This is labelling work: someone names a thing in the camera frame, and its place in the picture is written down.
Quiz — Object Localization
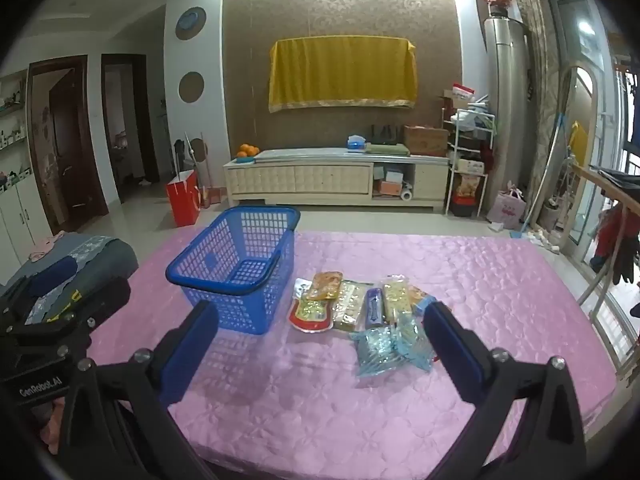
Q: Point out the pink cloth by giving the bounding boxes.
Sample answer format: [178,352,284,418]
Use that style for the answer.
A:
[28,231,67,262]

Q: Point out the yellow cloth cover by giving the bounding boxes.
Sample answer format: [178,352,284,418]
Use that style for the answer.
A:
[268,35,417,114]

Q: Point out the beige cookie packet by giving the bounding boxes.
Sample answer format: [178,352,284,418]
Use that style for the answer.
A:
[332,280,369,332]

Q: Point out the patterned curtain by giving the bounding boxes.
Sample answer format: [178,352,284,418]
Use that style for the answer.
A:
[509,0,562,223]

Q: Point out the green folded cloth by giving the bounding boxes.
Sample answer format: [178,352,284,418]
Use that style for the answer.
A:
[365,142,411,157]

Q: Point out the red paper bag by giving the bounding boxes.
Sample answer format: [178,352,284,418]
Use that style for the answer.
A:
[166,170,201,228]

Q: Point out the hanging red black clothes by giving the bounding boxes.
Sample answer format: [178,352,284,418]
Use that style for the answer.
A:
[589,204,640,285]

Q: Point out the blue plastic basket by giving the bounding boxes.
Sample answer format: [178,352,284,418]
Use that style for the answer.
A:
[166,205,302,336]

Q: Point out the standing air conditioner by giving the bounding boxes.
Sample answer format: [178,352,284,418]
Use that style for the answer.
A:
[483,16,534,211]

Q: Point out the cardboard box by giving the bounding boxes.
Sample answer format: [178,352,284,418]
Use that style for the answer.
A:
[403,125,450,158]

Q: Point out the grey lace-trimmed pillow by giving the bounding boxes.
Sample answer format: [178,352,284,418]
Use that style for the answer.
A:
[0,234,140,326]

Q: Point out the person's left hand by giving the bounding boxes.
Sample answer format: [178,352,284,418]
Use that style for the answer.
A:
[41,400,67,441]

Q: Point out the blue-handled mop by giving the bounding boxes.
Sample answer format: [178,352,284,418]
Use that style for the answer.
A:
[510,110,569,241]

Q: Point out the black router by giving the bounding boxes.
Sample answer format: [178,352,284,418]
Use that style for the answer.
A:
[370,124,404,145]

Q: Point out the dark wooden door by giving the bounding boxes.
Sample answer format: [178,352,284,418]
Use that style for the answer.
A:
[26,55,109,234]

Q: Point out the purple snack packet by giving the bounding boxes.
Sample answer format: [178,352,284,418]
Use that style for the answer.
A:
[366,287,387,327]

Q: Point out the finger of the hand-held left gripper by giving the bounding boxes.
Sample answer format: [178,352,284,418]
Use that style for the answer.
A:
[15,278,132,357]
[0,277,40,328]

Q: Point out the orange blue-edged snack packet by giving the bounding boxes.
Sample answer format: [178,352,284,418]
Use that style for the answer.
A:
[409,285,439,317]

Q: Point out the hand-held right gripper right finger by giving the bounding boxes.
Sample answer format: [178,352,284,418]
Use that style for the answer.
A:
[424,301,588,480]

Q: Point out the cream TV cabinet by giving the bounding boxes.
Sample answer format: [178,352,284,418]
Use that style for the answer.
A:
[223,148,451,212]

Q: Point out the pink shopping bag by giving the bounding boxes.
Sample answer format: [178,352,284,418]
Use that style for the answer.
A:
[487,186,527,226]

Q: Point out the light blue candy packet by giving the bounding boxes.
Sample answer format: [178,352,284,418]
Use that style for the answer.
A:
[349,325,402,377]
[394,312,437,374]

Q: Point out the yellow cracker packet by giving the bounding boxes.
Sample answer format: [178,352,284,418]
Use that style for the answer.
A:
[382,275,414,324]

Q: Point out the white shelf rack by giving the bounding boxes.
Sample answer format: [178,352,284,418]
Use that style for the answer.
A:
[444,109,496,219]

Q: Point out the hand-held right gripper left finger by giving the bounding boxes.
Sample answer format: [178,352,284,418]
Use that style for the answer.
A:
[50,301,221,480]

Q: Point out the white wall shelf cabinet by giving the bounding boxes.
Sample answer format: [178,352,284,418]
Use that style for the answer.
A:
[0,70,52,281]

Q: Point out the orange gold snack packet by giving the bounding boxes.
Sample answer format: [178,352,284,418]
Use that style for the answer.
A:
[306,271,345,302]

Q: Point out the wooden railing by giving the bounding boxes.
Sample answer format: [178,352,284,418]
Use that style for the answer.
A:
[570,164,640,391]

